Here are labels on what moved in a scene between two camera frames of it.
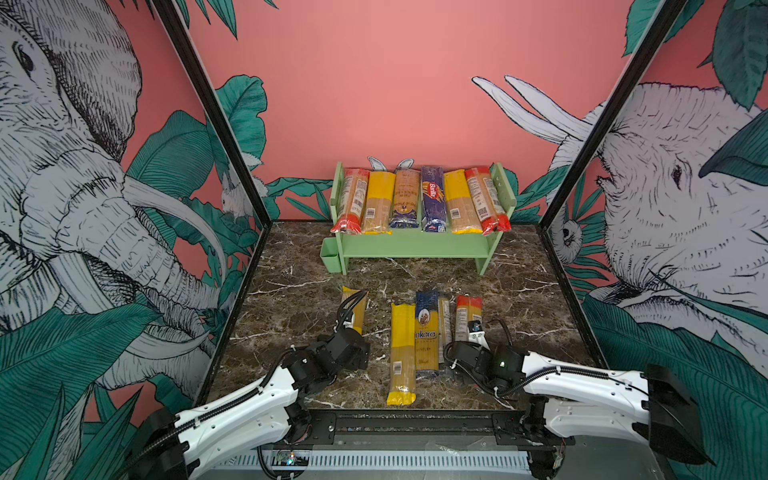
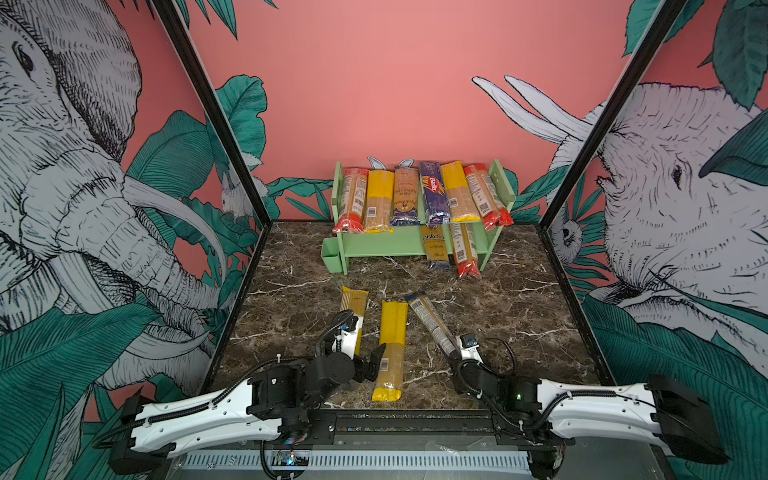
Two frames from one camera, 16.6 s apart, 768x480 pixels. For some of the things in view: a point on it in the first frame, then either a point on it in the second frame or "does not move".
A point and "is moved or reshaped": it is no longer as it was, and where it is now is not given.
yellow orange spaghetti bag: (463, 214) is moved or reshaped
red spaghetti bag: (488, 202) does not move
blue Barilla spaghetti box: (433, 201) does not move
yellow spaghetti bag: (379, 202) does not move
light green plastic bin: (329, 254) does not move
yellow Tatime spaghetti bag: (359, 312) does not move
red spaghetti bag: (468, 309) → (465, 236)
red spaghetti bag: (353, 201) does not move
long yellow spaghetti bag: (402, 355) is moved or reshaped
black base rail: (430, 428) does not move
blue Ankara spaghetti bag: (427, 330) → (435, 246)
